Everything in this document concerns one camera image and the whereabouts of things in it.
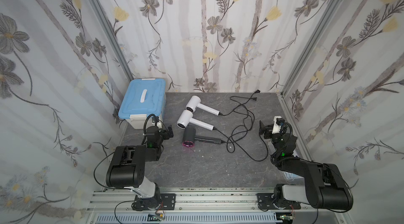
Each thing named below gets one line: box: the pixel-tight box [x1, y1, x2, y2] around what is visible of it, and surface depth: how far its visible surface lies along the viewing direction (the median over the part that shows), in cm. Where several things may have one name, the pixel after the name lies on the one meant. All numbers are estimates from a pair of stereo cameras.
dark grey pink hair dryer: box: [182, 126, 225, 148], surface depth 94 cm
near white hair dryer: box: [176, 109, 215, 131], surface depth 102 cm
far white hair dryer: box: [185, 95, 223, 116], surface depth 110 cm
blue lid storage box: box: [117, 77, 167, 130], surface depth 96 cm
